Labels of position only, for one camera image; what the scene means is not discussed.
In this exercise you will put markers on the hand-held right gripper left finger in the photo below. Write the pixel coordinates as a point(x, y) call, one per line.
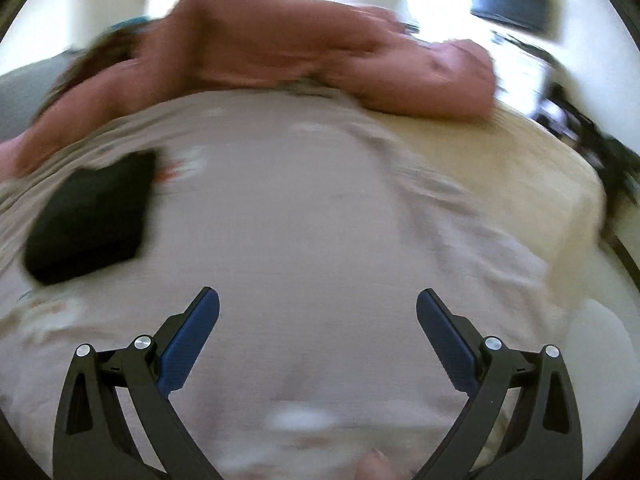
point(187, 340)

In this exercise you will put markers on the grey quilted headboard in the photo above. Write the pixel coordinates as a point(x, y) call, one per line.
point(25, 100)

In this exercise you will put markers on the pink duvet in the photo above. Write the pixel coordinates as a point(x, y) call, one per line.
point(275, 45)

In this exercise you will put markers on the person's right hand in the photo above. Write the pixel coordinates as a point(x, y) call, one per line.
point(375, 467)

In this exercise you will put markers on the black sweater with orange cuffs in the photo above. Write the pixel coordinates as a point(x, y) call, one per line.
point(90, 220)

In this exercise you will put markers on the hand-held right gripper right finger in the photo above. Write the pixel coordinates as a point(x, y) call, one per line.
point(447, 340)

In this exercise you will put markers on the striped cloth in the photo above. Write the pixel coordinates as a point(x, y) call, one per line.
point(100, 55)

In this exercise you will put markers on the pale printed bed sheet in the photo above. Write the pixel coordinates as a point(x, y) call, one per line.
point(300, 235)

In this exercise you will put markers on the dark monitor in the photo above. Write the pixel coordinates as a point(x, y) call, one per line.
point(515, 0)

